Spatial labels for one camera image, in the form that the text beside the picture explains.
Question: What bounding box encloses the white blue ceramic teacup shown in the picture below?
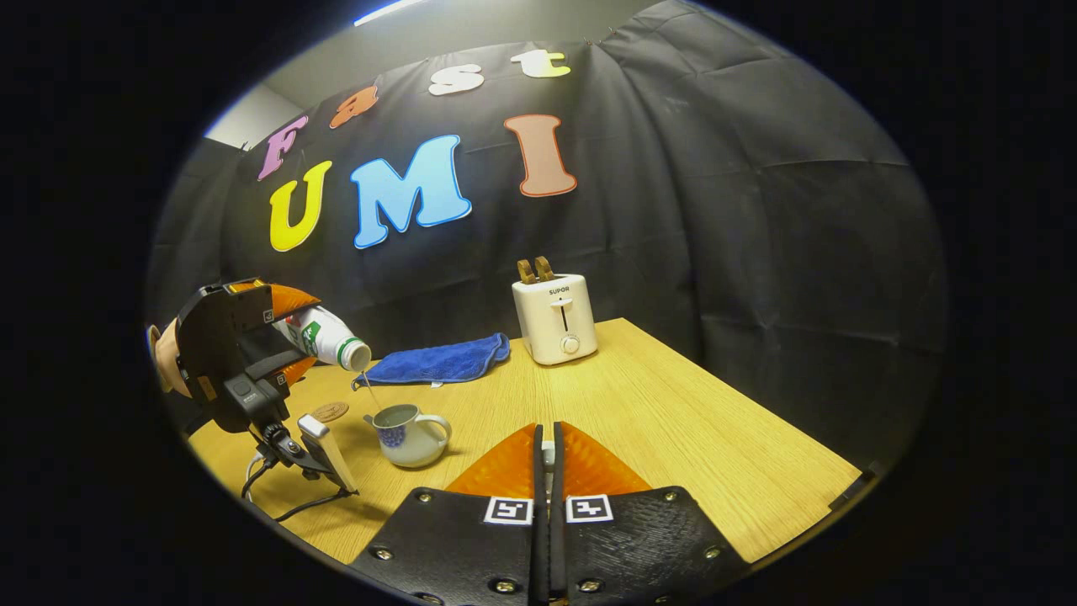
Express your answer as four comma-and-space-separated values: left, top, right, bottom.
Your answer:
363, 404, 453, 469

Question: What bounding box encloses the white toaster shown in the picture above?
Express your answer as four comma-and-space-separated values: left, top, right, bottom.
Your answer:
512, 274, 599, 366

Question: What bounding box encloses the black cable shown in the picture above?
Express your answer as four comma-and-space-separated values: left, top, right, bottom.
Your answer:
241, 450, 356, 524

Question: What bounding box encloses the white plastic water bottle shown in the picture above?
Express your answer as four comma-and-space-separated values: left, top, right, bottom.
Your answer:
273, 306, 372, 372

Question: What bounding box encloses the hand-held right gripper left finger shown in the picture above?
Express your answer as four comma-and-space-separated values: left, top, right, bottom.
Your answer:
348, 423, 552, 606

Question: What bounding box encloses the black backdrop cloth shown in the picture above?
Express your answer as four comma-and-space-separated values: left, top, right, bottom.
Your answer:
145, 0, 952, 472

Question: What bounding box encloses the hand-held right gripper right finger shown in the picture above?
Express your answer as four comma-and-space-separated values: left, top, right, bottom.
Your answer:
551, 421, 751, 606

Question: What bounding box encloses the blue towel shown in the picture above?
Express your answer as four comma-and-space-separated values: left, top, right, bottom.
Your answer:
352, 332, 512, 389

